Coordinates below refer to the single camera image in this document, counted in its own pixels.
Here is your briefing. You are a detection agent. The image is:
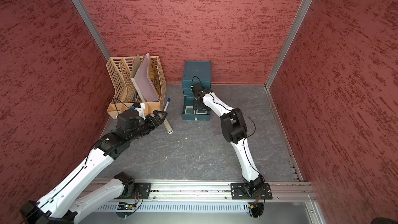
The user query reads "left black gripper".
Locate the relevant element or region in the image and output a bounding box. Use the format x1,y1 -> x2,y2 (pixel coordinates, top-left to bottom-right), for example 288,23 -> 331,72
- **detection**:
127,110 -> 168,142

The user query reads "teal three-drawer cabinet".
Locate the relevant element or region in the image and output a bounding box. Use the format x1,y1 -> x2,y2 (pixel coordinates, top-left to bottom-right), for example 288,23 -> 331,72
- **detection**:
181,61 -> 211,121

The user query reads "small wooden frame box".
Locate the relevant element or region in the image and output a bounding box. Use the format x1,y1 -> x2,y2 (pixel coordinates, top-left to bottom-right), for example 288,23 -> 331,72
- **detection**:
184,106 -> 195,115
195,109 -> 208,115

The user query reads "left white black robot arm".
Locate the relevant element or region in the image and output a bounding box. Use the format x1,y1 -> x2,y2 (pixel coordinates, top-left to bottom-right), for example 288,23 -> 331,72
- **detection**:
20,109 -> 167,224

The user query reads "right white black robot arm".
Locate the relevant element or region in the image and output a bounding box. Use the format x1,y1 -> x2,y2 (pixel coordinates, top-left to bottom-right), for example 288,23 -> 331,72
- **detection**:
191,83 -> 265,198

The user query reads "blue white marker pen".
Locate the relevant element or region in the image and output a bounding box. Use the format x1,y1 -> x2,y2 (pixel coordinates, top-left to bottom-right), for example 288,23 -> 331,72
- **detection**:
164,98 -> 171,112

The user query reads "beige whiteboard eraser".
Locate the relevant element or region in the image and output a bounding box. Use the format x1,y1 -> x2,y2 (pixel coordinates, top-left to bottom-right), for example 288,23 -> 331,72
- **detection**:
163,119 -> 173,134

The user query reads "purple paper folder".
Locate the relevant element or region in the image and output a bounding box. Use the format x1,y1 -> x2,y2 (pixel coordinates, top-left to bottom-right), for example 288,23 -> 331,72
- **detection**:
131,54 -> 160,102

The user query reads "beige lattice file organizer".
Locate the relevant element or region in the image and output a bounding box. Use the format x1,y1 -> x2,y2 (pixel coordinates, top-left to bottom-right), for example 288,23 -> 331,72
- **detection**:
106,56 -> 166,119

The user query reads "brown cardboard sheet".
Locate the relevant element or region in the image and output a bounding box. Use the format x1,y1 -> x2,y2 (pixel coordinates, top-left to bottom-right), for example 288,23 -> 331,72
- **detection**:
131,55 -> 141,78

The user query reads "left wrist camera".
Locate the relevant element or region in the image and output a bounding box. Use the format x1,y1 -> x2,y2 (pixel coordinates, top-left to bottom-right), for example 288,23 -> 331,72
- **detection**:
117,103 -> 144,131

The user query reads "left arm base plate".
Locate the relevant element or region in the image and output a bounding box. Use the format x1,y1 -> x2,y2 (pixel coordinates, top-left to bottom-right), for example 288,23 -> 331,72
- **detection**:
132,183 -> 152,200

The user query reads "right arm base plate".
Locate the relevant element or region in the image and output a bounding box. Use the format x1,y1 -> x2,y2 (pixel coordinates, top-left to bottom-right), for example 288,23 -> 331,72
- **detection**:
230,183 -> 273,200

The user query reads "aluminium front rail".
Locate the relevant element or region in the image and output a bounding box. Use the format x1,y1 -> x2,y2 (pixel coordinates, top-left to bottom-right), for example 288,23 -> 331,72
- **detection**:
136,179 -> 318,202

